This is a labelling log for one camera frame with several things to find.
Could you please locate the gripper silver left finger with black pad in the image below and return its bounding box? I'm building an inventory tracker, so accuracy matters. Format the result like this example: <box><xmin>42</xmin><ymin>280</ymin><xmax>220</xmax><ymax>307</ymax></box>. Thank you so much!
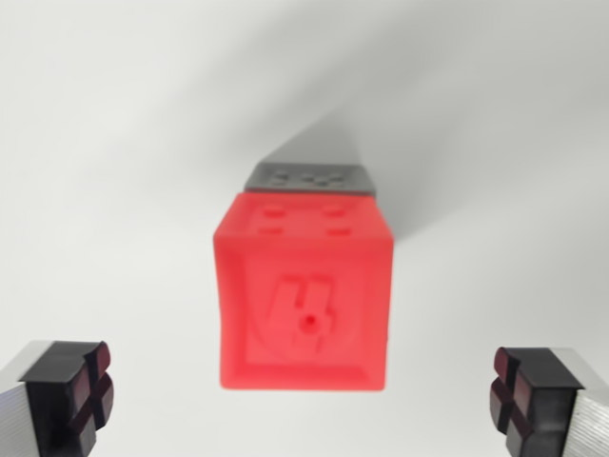
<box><xmin>0</xmin><ymin>339</ymin><xmax>116</xmax><ymax>457</ymax></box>

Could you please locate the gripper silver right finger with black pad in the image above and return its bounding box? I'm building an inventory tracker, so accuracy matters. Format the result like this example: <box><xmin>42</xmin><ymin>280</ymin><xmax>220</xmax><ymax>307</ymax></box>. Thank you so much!
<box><xmin>488</xmin><ymin>346</ymin><xmax>609</xmax><ymax>457</ymax></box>

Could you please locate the red cube with studs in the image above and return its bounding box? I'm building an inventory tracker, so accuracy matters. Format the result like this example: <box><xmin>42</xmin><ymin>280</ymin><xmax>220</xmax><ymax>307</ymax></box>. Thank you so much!
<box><xmin>211</xmin><ymin>191</ymin><xmax>395</xmax><ymax>392</ymax></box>

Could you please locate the grey cube with studs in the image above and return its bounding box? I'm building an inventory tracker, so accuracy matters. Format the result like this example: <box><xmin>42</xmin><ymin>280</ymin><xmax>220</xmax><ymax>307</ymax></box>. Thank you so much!
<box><xmin>245</xmin><ymin>163</ymin><xmax>378</xmax><ymax>198</ymax></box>

